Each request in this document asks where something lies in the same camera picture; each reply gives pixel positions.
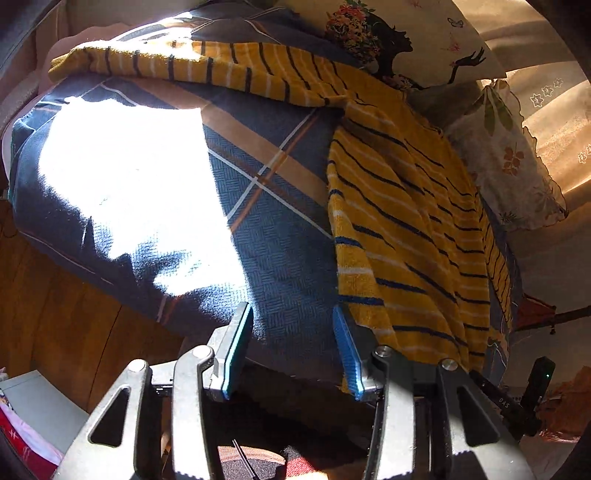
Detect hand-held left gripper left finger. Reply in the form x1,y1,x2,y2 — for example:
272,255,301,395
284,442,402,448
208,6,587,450
53,302,256,480

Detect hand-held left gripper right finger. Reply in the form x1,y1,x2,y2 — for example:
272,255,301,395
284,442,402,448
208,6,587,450
331,305,527,480

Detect yellow striped towel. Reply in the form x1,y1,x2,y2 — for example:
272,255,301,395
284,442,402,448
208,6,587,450
48,39,515,393

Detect red cloth beside bed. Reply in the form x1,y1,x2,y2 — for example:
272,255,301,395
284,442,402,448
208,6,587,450
515,298,560,331

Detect blue plaid bedsheet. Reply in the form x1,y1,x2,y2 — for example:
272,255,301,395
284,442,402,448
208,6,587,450
9,4,525,393

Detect grey box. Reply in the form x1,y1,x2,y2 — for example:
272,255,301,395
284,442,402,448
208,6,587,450
0,369,89,457

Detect red patterned cloth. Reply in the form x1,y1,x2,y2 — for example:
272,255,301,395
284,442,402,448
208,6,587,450
0,392,63,468

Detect leaf print pillow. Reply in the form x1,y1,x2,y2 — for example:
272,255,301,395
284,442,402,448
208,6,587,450
443,78,568,232

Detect beige star pattern curtain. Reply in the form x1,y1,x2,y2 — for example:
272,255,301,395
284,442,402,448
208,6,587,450
452,0,591,217

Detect silhouette print pillow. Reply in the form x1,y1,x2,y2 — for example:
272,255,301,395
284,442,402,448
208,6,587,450
277,0,506,88

